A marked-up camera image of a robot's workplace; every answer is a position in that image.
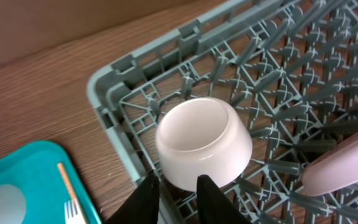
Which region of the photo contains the white paper cup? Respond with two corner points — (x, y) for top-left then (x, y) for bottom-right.
(0, 184), (27, 224)

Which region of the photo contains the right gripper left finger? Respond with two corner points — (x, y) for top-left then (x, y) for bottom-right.
(104, 173), (160, 224)

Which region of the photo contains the grey dishwasher rack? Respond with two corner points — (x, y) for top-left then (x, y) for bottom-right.
(87, 0), (358, 223)

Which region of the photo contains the white round plate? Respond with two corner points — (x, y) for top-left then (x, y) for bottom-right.
(301, 132), (358, 197)

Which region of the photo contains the wooden chopstick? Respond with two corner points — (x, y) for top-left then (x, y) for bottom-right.
(57, 162), (90, 224)

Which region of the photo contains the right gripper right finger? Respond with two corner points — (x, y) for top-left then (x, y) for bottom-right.
(196, 175), (251, 224)

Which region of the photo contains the cardboard wall panel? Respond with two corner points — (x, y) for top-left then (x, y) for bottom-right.
(0, 0), (198, 71)

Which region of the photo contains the white plastic fork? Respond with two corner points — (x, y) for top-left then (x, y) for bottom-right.
(64, 199), (86, 224)

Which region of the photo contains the teal plastic serving tray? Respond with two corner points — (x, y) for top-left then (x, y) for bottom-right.
(0, 141), (102, 224)

